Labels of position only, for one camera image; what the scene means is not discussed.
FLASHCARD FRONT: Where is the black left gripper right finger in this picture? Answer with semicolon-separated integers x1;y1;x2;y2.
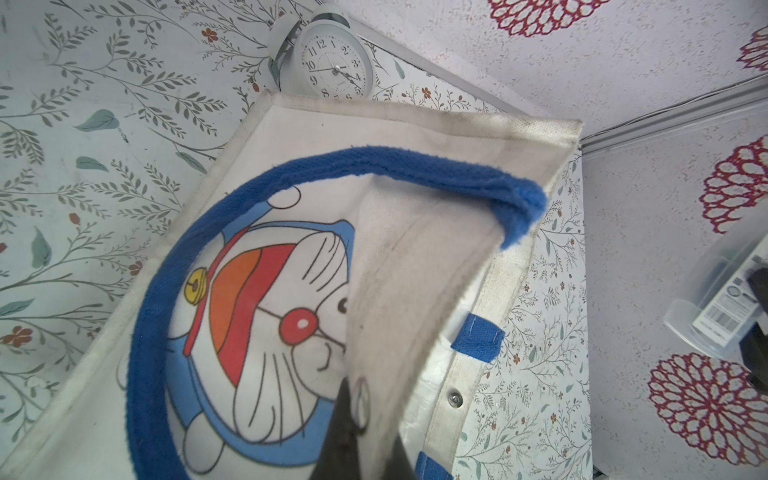
386;436;417;480

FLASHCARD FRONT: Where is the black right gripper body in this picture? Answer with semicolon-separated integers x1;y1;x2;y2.
739;268;767;393

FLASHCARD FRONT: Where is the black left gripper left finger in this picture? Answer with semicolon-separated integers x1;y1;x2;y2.
310;378;360;480

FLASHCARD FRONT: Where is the clear box with barcode label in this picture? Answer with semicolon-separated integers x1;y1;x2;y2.
663;201;767;359

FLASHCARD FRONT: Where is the white canvas cartoon tote bag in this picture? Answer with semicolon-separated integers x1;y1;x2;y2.
1;94;582;479

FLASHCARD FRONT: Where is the white round alarm clock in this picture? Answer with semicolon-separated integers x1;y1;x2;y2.
267;3;375;100

